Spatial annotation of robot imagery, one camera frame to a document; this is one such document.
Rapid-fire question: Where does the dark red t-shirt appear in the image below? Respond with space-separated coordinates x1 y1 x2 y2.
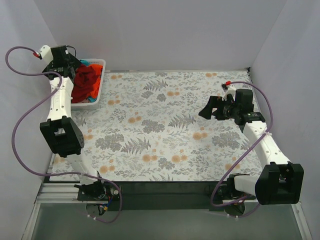
74 64 97 88

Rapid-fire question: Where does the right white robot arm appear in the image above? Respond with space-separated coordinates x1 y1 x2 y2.
198 87 304 205

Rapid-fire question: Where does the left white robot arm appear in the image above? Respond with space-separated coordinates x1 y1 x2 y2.
39 45 108 200

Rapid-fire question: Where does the white plastic laundry basket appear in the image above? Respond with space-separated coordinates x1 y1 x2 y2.
71 58 106 111

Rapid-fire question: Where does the orange t-shirt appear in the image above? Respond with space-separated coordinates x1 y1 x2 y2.
88 63 103 98

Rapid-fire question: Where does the pink garment in basket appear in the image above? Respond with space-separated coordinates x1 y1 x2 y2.
76 98 91 104

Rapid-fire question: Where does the teal t-shirt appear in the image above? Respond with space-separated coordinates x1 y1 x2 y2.
87 96 97 103

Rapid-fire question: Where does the floral patterned table mat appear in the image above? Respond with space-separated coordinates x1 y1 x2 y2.
49 70 270 182

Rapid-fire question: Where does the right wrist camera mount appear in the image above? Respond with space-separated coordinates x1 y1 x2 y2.
221 81 236 101

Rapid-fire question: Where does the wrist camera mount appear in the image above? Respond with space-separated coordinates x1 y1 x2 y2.
221 81 236 101
33 45 53 63

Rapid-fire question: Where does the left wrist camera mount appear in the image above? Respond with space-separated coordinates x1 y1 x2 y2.
33 45 53 63

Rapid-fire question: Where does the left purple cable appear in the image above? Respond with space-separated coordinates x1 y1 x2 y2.
5 46 123 224

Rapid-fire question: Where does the purple cable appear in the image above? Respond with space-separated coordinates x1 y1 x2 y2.
209 80 273 219
5 46 123 224

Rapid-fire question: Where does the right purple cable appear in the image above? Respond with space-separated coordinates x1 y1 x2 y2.
209 80 273 219

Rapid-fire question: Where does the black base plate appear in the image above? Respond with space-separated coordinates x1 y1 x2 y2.
76 181 258 212

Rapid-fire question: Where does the aluminium frame rail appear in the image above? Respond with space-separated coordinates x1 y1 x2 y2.
36 182 79 204

